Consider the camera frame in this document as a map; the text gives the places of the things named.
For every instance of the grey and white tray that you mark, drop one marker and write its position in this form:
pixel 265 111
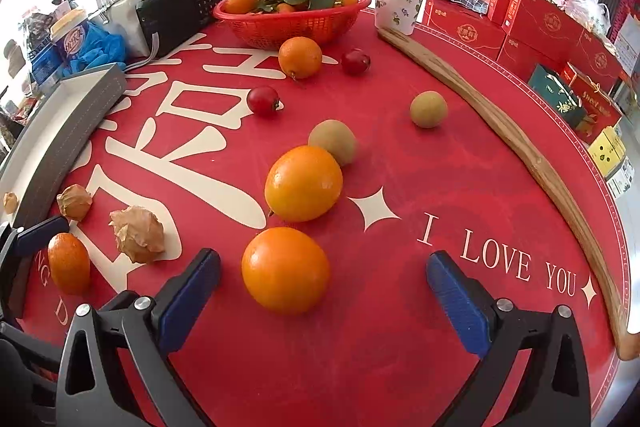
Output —
pixel 65 127

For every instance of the yellow box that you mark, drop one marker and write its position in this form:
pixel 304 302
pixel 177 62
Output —
pixel 607 152

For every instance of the small orange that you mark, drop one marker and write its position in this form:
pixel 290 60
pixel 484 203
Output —
pixel 69 264

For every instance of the red gift bag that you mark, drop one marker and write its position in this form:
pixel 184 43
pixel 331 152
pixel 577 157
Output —
pixel 595 107

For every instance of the white printed box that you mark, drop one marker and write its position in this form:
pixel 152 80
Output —
pixel 622 179

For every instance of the medium orange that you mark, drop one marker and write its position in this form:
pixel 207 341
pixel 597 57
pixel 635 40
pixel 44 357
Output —
pixel 300 57

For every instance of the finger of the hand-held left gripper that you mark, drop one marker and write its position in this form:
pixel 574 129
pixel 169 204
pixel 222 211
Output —
pixel 42 231

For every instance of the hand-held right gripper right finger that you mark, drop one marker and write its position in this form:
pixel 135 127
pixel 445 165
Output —
pixel 457 307

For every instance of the white desk calendar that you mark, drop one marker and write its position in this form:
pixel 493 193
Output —
pixel 627 39

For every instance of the small physalis husk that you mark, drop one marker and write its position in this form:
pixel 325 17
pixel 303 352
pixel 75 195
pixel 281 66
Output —
pixel 75 202

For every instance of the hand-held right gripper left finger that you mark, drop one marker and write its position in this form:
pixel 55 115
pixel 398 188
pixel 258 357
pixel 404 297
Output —
pixel 190 304

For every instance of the brown kiwi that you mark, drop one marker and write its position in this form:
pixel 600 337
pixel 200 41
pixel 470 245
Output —
pixel 335 142

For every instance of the yellow-green kiwi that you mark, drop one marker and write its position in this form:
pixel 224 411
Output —
pixel 428 109

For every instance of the large red gift box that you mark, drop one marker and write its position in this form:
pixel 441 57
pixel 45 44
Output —
pixel 542 19

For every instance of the labelled tub with cream lid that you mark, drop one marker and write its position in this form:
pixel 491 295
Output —
pixel 70 34

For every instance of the curved wooden stick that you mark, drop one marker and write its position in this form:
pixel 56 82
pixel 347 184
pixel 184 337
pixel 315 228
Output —
pixel 475 96

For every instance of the red cherry tomato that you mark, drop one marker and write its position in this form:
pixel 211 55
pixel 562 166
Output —
pixel 355 61
pixel 262 101

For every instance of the flat red gift box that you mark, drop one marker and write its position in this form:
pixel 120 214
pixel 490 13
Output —
pixel 462 27

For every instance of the blue packet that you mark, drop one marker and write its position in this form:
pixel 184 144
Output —
pixel 42 67

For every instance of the walnut tray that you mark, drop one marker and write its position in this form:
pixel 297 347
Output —
pixel 10 203

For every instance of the walnut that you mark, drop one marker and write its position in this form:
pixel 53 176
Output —
pixel 137 234

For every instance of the red plastic basket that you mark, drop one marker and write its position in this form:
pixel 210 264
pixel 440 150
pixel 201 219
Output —
pixel 295 32

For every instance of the red printed tablecloth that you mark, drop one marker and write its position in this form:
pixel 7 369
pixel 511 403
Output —
pixel 400 167

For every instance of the clear plastic bag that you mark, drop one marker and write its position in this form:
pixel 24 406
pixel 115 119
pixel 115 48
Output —
pixel 590 4

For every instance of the blue cloth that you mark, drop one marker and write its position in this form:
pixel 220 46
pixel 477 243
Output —
pixel 100 49

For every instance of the large orange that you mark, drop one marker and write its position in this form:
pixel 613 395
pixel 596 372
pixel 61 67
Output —
pixel 303 183
pixel 285 269

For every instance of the black portable radio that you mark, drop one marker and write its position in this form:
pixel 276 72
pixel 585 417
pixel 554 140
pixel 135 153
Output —
pixel 185 7

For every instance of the green gift bag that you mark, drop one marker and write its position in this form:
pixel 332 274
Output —
pixel 555 94

